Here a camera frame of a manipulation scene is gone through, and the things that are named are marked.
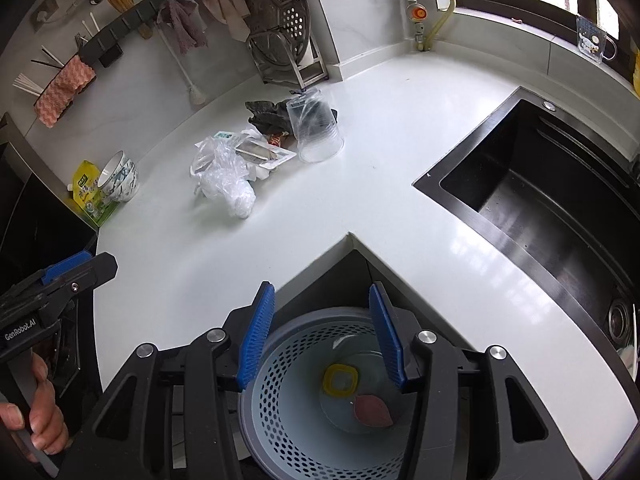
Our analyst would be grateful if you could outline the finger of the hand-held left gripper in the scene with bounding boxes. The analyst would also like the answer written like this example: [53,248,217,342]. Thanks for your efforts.
[40,252,119,306]

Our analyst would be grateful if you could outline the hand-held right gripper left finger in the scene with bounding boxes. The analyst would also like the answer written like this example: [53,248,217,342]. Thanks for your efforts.
[65,281,277,480]

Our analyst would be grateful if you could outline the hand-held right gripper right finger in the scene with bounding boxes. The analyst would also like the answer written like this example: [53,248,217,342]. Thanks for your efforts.
[369,281,586,480]

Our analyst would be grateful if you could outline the grey perforated trash bin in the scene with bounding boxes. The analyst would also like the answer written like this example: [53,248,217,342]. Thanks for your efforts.
[239,305,417,480]

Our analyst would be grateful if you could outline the white tissue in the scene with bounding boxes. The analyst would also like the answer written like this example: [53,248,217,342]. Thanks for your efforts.
[245,162,276,184]

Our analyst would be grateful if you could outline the person's left hand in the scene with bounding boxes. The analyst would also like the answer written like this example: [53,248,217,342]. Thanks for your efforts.
[0,351,69,464]

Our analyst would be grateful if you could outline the pink leaf-shaped scrap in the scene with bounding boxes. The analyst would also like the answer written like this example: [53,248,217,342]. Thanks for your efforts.
[353,394,396,429]

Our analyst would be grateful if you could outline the yellow green refill pouch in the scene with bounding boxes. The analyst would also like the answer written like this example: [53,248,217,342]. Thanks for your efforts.
[68,160,121,228]

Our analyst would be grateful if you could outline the black stove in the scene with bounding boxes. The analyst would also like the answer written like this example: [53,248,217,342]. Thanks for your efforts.
[0,112,99,286]

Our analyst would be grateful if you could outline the white blue patterned bowl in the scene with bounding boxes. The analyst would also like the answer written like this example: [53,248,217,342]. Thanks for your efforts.
[96,150,127,191]
[106,157,140,204]

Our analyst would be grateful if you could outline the clear crumpled plastic bag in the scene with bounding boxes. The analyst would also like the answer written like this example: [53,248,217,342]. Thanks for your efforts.
[190,136,257,219]

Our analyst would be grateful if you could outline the pink wavy dishcloth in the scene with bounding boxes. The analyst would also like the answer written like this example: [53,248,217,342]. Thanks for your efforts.
[34,55,97,129]

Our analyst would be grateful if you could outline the black kitchen sink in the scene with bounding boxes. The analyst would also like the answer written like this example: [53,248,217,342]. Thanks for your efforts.
[412,86,640,357]

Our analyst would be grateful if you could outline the white chopsticks bundle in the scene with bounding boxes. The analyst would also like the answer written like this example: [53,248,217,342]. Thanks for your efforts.
[12,74,47,97]

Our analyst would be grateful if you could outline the black chopsticks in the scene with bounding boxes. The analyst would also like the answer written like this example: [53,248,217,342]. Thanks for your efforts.
[31,45,66,69]

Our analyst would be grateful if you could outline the clear plastic cup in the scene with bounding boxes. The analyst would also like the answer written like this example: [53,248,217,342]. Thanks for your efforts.
[286,87,345,164]

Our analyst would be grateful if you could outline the dark grey cloth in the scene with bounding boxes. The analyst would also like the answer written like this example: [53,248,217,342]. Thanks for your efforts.
[245,100,341,136]

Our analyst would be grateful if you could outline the metal sink drain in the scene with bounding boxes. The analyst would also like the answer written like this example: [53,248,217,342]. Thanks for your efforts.
[607,298,637,342]

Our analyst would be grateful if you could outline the mauve knitted cloth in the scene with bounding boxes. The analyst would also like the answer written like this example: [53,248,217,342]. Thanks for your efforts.
[156,0,208,55]

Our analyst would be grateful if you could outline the beige cloth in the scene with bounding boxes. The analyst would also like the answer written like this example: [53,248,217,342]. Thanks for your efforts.
[201,0,251,42]

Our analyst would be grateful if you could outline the round perforated metal steamer plate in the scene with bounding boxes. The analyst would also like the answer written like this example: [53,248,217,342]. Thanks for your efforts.
[236,0,312,68]

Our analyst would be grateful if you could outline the gas pipe valve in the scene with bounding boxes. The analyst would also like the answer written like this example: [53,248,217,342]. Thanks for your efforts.
[406,0,437,53]

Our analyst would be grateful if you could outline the clear mug with cartoon print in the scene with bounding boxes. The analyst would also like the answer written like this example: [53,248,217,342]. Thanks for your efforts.
[575,14,619,65]

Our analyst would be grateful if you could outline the yellow plastic ring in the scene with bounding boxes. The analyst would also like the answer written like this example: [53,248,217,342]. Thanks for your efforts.
[322,364,360,399]

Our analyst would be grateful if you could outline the white long-handled brush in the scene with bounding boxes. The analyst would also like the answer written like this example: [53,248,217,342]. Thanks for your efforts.
[159,27,207,106]

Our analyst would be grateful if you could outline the dark wall hook rail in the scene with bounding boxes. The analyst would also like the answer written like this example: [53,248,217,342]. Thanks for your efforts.
[80,0,233,64]

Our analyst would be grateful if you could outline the wall socket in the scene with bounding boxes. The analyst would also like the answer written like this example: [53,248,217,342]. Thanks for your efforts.
[32,0,64,31]

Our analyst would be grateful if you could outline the pale yellow gas hose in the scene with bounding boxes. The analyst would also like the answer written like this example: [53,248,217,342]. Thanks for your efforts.
[422,0,457,52]

